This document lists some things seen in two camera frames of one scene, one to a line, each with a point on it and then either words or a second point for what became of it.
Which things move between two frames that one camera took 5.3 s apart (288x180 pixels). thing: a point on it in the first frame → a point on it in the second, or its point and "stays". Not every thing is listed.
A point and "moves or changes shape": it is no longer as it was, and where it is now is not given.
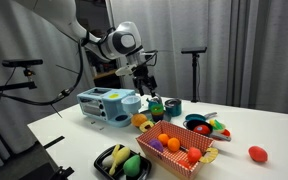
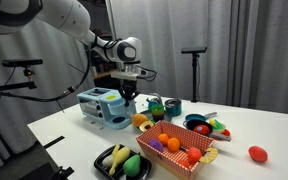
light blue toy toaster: [105, 104] moves or changes shape
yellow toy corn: [119, 155] stays
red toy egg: [258, 153] stays
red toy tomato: [194, 155] stays
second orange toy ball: [173, 144] stays
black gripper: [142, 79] → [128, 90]
